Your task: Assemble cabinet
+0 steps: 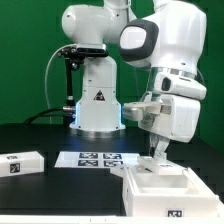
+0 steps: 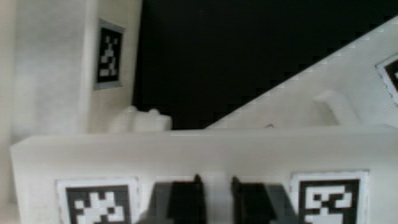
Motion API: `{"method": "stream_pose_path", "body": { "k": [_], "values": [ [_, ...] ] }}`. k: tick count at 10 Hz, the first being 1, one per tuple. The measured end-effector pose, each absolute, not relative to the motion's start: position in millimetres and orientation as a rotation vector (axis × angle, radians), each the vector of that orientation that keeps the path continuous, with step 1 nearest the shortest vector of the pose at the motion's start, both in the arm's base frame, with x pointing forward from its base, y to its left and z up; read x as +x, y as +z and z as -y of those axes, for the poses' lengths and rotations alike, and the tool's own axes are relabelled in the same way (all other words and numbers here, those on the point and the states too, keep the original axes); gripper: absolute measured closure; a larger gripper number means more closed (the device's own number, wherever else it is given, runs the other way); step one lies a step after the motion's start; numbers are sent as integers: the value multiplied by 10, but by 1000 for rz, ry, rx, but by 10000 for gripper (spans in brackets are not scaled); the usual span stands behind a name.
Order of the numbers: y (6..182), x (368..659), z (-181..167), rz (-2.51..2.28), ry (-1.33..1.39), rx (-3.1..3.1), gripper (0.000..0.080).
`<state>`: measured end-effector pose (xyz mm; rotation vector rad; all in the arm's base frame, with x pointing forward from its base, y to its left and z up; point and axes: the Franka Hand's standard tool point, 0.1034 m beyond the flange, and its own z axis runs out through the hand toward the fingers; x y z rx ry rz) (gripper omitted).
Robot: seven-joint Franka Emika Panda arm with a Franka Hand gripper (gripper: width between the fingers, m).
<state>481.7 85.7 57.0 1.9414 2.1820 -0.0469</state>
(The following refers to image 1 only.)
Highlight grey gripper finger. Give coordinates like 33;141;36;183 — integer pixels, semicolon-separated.
154;136;170;160
149;133;158;157

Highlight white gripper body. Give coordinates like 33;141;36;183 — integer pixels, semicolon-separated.
137;91;202;143

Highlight white cabinet door panel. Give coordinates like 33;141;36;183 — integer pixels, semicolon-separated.
110;165;127;178
136;156;184;175

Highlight white cabinet body box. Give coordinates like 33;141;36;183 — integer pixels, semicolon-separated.
123;167;224;218

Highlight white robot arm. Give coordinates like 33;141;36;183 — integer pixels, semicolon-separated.
62;0;207;159

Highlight white cabinet top block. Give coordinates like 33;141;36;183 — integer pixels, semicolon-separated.
0;151;44;177

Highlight white marker sheet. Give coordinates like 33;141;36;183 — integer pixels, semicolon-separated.
55;151;138;168

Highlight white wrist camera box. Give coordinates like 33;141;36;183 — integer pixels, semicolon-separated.
154;72;207;100

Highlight black base cables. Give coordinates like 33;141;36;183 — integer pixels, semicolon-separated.
23;106;78;125

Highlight black camera on stand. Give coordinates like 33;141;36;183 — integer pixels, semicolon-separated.
57;44;108;107

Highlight grey camera cable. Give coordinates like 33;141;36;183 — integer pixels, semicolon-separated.
44;43;78;110

